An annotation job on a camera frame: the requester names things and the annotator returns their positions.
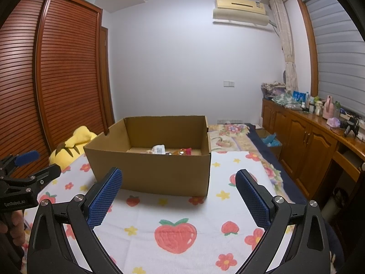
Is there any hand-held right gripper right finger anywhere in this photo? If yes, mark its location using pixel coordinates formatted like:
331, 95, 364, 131
235, 169, 331, 274

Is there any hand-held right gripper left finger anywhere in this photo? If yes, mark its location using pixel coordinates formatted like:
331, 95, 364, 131
27, 167, 124, 274

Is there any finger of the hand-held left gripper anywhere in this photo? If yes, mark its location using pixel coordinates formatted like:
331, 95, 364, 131
0, 163, 62, 190
0, 150, 40, 176

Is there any brown cardboard box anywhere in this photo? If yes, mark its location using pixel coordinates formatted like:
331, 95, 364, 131
83, 116, 212, 197

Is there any person's left hand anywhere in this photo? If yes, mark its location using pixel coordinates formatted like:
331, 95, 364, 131
0, 210, 27, 246

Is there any yellow plush toy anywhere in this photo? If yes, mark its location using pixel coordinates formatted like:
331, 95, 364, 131
48, 126, 97, 167

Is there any floral bed quilt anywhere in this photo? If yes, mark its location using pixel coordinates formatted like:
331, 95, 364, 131
207, 123, 286, 192

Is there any wooden sideboard cabinet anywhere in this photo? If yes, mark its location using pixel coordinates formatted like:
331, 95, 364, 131
261, 98, 365, 206

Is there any white bin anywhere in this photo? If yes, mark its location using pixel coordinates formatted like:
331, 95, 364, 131
321, 188, 347, 223

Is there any wooden louvered wardrobe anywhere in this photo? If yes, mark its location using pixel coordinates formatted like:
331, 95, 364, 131
0, 0, 116, 179

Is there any green patterned bag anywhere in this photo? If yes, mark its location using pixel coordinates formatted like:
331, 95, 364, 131
272, 93, 294, 103

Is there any pile of folded fabric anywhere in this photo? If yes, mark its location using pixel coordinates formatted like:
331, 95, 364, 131
262, 81, 286, 98

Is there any pink bottle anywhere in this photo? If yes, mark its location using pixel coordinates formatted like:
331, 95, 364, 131
323, 95, 335, 120

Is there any black tripod device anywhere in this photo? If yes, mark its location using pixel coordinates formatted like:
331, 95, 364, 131
344, 117, 360, 138

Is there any cream patterned curtain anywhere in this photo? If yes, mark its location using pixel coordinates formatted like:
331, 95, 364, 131
269, 0, 299, 93

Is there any white air deflector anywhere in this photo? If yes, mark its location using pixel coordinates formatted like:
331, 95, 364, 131
212, 8, 273, 31

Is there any beige air conditioner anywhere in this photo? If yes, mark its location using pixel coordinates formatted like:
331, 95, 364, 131
215, 0, 266, 16

